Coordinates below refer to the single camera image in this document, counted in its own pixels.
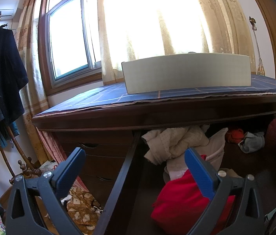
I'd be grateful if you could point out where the narrow beige patterned curtain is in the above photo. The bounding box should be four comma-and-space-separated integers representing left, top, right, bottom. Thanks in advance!
14, 0, 51, 162

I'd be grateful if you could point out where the curtain tieback tassel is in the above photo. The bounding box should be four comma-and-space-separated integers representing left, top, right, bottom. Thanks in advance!
249, 16, 266, 76

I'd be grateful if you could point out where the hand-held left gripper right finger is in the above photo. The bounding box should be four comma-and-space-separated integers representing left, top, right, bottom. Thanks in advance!
184, 147, 265, 235

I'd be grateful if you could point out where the teal garment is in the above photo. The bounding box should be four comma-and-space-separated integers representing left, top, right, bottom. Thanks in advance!
0, 121, 21, 152

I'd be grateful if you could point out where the dark wooden drawer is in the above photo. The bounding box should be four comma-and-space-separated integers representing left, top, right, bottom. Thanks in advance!
94, 122, 276, 235

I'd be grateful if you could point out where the beige bra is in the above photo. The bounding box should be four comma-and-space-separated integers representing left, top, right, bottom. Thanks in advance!
202, 127, 229, 169

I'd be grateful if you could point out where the brown patterned cloth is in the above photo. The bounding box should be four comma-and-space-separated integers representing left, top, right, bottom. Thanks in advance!
61, 186, 104, 232

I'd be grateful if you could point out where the wood framed window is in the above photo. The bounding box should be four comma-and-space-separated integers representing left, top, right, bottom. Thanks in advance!
39, 0, 104, 96

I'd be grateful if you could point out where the dark red garment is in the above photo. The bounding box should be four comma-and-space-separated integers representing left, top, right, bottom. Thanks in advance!
266, 118, 276, 142

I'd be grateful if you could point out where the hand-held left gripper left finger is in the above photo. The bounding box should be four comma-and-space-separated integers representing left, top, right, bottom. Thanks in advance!
6, 147, 86, 235

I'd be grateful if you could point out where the white cardboard box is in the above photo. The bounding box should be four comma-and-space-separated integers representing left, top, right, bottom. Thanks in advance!
121, 52, 251, 95

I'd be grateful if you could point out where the orange red garment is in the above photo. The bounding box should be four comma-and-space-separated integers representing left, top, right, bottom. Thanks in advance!
227, 127, 245, 144

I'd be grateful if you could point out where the grey white sock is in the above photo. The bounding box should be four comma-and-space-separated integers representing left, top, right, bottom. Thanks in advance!
238, 131, 266, 154

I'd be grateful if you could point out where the dark wooden dresser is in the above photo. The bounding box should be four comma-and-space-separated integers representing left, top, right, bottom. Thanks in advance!
31, 93, 276, 235

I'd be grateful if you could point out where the wooden coat rack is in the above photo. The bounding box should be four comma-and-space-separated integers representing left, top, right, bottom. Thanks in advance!
0, 11, 43, 184

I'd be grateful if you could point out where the cream dotted garment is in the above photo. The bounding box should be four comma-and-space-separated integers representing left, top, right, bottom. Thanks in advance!
141, 126, 210, 165

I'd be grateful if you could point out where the blue checked cloth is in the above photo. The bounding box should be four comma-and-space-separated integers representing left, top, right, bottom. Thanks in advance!
31, 75, 276, 118

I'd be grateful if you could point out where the white air conditioner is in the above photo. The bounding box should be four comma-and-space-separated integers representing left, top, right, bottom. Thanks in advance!
0, 0, 21, 20

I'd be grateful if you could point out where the dark navy jacket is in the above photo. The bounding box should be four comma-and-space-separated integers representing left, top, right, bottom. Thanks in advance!
0, 27, 29, 137

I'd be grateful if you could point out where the pink striped cloth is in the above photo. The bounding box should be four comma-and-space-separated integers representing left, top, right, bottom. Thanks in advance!
39, 130, 89, 194

